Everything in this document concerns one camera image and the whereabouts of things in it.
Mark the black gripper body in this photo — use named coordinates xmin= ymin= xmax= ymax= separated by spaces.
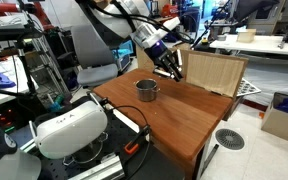
xmin=148 ymin=39 xmax=180 ymax=73

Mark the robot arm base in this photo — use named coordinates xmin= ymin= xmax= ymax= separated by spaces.
xmin=0 ymin=116 xmax=43 ymax=180

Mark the silver pot under headset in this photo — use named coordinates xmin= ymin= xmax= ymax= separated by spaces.
xmin=62 ymin=131 xmax=109 ymax=168

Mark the brown cardboard box panel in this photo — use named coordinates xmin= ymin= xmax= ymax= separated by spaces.
xmin=135 ymin=44 xmax=250 ymax=99

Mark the wooden table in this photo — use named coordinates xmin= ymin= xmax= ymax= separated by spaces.
xmin=92 ymin=68 xmax=234 ymax=180

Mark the grey office chair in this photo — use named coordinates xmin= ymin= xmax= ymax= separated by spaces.
xmin=70 ymin=23 xmax=119 ymax=88

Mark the black white checkerboard sheet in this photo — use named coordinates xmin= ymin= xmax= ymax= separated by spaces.
xmin=235 ymin=78 xmax=262 ymax=99

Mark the small wooden box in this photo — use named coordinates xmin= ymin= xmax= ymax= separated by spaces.
xmin=236 ymin=28 xmax=257 ymax=44

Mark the black clamp with orange grip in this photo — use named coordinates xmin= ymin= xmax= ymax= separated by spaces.
xmin=123 ymin=124 xmax=152 ymax=156

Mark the round floor drain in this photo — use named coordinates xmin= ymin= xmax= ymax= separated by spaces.
xmin=214 ymin=128 xmax=246 ymax=151

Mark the long white table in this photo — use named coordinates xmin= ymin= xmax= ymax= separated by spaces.
xmin=209 ymin=33 xmax=288 ymax=58

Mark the black perforated breadboard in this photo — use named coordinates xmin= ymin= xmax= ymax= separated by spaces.
xmin=33 ymin=106 xmax=187 ymax=180

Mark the white VR headset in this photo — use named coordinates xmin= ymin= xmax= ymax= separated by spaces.
xmin=28 ymin=100 xmax=109 ymax=160

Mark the cardboard box with blue contents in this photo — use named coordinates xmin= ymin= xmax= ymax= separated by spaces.
xmin=260 ymin=91 xmax=288 ymax=146

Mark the blue glove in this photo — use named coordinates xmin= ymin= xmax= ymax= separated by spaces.
xmin=0 ymin=69 xmax=17 ymax=90

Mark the silver pot with two handles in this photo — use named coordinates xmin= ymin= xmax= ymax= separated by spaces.
xmin=134 ymin=78 xmax=161 ymax=103

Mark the aluminium rail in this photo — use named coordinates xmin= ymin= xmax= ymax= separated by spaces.
xmin=66 ymin=154 xmax=126 ymax=180

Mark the black tripod with camera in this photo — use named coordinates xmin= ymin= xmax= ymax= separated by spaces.
xmin=0 ymin=23 xmax=46 ymax=101

